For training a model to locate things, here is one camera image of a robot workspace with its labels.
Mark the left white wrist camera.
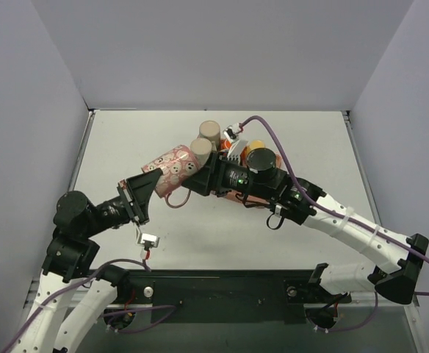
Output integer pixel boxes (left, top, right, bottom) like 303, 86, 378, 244
135, 224, 160, 251

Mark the pink patterned mug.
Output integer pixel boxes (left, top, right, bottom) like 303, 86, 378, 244
141, 145, 201, 209

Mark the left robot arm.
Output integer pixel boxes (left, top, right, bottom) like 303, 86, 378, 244
3, 168, 162, 352

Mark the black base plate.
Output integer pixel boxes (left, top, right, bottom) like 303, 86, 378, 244
112, 270, 351, 324

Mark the orange mug black handle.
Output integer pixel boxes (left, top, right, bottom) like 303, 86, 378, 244
220, 139, 231, 151

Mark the yellow mug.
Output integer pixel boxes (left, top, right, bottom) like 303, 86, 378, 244
245, 140, 265, 156

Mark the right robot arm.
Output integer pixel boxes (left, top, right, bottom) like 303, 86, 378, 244
182, 148, 429, 304

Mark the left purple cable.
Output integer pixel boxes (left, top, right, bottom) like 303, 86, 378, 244
4, 253, 179, 350

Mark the beige floral mug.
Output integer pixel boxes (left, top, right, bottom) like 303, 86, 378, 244
190, 138, 212, 170

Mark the tall beige seashell mug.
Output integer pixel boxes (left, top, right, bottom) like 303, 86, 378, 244
198, 120, 220, 147

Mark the pink plastic tray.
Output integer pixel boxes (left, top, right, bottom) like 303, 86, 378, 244
218, 147, 282, 204

